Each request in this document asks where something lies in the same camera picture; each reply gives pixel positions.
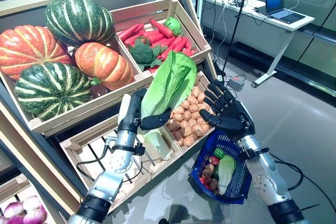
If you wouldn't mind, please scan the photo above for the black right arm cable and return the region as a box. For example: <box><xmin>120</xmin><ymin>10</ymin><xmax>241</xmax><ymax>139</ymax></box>
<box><xmin>272</xmin><ymin>154</ymin><xmax>305</xmax><ymax>190</ymax></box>

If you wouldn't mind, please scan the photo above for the black tripod pole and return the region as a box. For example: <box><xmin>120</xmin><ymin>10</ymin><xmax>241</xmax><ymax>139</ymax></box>
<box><xmin>220</xmin><ymin>0</ymin><xmax>254</xmax><ymax>78</ymax></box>

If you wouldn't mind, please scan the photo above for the dark green broccoli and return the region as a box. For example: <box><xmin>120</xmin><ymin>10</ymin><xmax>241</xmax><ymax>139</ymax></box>
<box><xmin>128</xmin><ymin>37</ymin><xmax>169</xmax><ymax>72</ymax></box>

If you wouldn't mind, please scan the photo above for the right five-finger robot hand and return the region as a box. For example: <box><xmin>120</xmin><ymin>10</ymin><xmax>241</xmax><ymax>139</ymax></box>
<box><xmin>198</xmin><ymin>79</ymin><xmax>256</xmax><ymax>142</ymax></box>

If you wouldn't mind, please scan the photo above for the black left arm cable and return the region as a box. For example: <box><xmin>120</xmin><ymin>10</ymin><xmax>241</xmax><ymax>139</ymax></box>
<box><xmin>76</xmin><ymin>140</ymin><xmax>144</xmax><ymax>184</ymax></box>

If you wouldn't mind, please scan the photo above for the green napa cabbage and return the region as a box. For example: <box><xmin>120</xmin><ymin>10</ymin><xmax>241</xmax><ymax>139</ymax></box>
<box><xmin>216</xmin><ymin>155</ymin><xmax>237</xmax><ymax>196</ymax></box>
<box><xmin>140</xmin><ymin>50</ymin><xmax>197</xmax><ymax>135</ymax></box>
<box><xmin>141</xmin><ymin>129</ymin><xmax>174</xmax><ymax>162</ymax></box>

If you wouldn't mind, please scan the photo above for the left five-finger robot hand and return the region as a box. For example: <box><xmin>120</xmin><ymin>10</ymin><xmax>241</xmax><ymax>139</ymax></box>
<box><xmin>116</xmin><ymin>87</ymin><xmax>173</xmax><ymax>137</ymax></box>

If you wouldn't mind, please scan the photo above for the white desk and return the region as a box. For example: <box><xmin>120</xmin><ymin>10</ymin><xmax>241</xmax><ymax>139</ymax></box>
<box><xmin>202</xmin><ymin>0</ymin><xmax>316</xmax><ymax>88</ymax></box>

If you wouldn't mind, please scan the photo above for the black floor cable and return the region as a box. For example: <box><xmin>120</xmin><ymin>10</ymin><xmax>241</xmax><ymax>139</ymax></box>
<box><xmin>301</xmin><ymin>174</ymin><xmax>336</xmax><ymax>210</ymax></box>

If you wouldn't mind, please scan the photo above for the green striped pumpkin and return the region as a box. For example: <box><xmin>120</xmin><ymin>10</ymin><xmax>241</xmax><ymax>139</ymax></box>
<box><xmin>44</xmin><ymin>0</ymin><xmax>116</xmax><ymax>48</ymax></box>
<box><xmin>14</xmin><ymin>61</ymin><xmax>95</xmax><ymax>122</ymax></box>

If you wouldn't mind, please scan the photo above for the blue plastic shopping basket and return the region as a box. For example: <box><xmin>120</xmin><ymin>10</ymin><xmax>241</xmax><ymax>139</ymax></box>
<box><xmin>189</xmin><ymin>129</ymin><xmax>253</xmax><ymax>205</ymax></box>

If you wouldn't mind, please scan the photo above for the light green lettuce head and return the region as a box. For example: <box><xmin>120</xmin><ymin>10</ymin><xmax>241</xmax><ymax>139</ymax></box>
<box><xmin>164</xmin><ymin>16</ymin><xmax>183</xmax><ymax>37</ymax></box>

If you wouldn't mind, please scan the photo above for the grey box red button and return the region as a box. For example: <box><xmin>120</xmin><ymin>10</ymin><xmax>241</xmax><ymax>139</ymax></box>
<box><xmin>227</xmin><ymin>76</ymin><xmax>247</xmax><ymax>93</ymax></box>

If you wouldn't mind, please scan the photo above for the wooden slat crate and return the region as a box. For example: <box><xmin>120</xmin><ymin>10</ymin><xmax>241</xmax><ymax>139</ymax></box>
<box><xmin>109</xmin><ymin>0</ymin><xmax>212</xmax><ymax>80</ymax></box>
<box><xmin>0</xmin><ymin>174</ymin><xmax>69</xmax><ymax>224</ymax></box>
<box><xmin>161</xmin><ymin>70</ymin><xmax>220</xmax><ymax>156</ymax></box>
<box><xmin>59</xmin><ymin>87</ymin><xmax>184</xmax><ymax>213</ymax></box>
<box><xmin>0</xmin><ymin>34</ymin><xmax>153</xmax><ymax>134</ymax></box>

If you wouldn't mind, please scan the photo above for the orange ribbed pumpkin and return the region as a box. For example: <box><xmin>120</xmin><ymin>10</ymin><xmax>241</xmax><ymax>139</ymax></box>
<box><xmin>74</xmin><ymin>42</ymin><xmax>135</xmax><ymax>91</ymax></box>
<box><xmin>0</xmin><ymin>25</ymin><xmax>73</xmax><ymax>81</ymax></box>

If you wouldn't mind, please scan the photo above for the purple onion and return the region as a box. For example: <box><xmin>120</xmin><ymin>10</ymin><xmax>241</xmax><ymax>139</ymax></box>
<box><xmin>6</xmin><ymin>215</ymin><xmax>26</xmax><ymax>224</ymax></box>
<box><xmin>23</xmin><ymin>209</ymin><xmax>48</xmax><ymax>224</ymax></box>
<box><xmin>23</xmin><ymin>195</ymin><xmax>44</xmax><ymax>211</ymax></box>
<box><xmin>5</xmin><ymin>201</ymin><xmax>24</xmax><ymax>218</ymax></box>

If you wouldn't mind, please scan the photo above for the red chili pepper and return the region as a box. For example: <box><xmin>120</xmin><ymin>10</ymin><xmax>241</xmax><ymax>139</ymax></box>
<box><xmin>198</xmin><ymin>176</ymin><xmax>211</xmax><ymax>189</ymax></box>

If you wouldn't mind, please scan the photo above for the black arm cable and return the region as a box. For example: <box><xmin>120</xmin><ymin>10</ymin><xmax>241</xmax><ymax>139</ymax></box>
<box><xmin>76</xmin><ymin>140</ymin><xmax>144</xmax><ymax>184</ymax></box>
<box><xmin>272</xmin><ymin>154</ymin><xmax>305</xmax><ymax>190</ymax></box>

